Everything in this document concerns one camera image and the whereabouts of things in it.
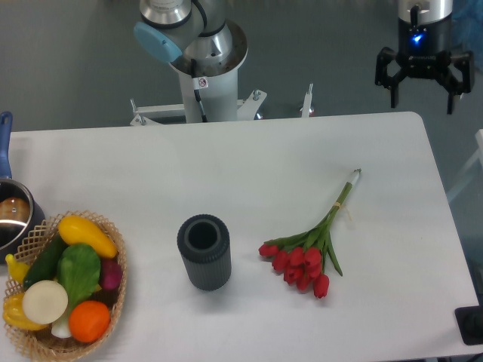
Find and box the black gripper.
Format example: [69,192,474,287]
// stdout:
[374,1,475,115]

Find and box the red tulip bouquet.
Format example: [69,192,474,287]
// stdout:
[258,169,361,299]

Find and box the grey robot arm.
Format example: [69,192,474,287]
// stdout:
[134,1,475,121]

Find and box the blue plastic bag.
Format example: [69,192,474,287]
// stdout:
[452,0,482,53]

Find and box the black device at edge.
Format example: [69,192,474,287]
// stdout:
[454,305,482,345]

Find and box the dark grey ribbed vase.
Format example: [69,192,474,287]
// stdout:
[177,214,232,291]

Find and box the purple radish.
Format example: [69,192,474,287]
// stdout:
[99,259,123,290]

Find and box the yellow squash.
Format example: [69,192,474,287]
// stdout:
[57,215,118,259]

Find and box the green lettuce leaf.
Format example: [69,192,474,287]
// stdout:
[57,244,100,312]

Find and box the orange fruit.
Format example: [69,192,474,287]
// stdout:
[69,300,110,343]

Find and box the dark green cucumber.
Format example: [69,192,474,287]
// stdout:
[23,234,67,290]

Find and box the white onion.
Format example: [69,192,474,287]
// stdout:
[22,280,68,324]

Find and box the woven wicker basket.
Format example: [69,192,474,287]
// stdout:
[1,210,128,361]

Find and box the yellow bell pepper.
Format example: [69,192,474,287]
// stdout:
[3,293,48,331]

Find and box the white frame at right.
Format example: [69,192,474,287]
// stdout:
[446,129,482,204]

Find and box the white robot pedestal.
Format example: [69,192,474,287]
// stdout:
[129,63,316,127]

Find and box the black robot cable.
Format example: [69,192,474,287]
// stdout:
[189,58,208,123]

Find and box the blue handled saucepan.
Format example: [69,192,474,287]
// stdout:
[1,111,45,265]

